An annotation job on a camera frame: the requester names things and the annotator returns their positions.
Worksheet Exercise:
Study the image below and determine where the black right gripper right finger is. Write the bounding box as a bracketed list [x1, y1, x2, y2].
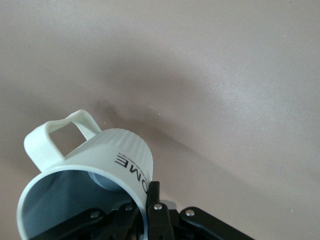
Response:
[145, 180, 253, 240]

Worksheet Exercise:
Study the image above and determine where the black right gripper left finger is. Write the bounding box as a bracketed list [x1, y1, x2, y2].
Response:
[37, 201, 142, 240]

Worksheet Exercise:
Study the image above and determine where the white ribbed mug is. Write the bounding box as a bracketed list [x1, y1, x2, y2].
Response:
[16, 109, 154, 240]

